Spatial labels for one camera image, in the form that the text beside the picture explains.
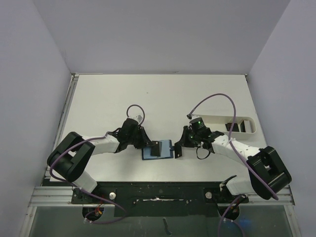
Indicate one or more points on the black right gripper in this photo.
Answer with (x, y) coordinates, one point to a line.
(185, 138)

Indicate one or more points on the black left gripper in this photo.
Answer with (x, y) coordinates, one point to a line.
(145, 141)

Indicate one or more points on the black credit card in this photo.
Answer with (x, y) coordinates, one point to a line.
(177, 150)
(156, 149)

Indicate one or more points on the blue leather card holder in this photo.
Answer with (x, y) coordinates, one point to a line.
(162, 149)

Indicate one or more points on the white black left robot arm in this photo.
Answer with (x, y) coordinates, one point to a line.
(71, 156)

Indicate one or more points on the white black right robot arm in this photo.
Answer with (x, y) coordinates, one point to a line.
(267, 172)

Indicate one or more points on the white plastic card tray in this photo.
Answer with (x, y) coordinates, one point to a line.
(217, 123)

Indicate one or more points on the black card in tray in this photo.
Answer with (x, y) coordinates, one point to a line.
(233, 127)

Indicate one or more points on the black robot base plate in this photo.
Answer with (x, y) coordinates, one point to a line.
(159, 199)

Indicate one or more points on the aluminium frame rail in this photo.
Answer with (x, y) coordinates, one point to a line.
(51, 196)

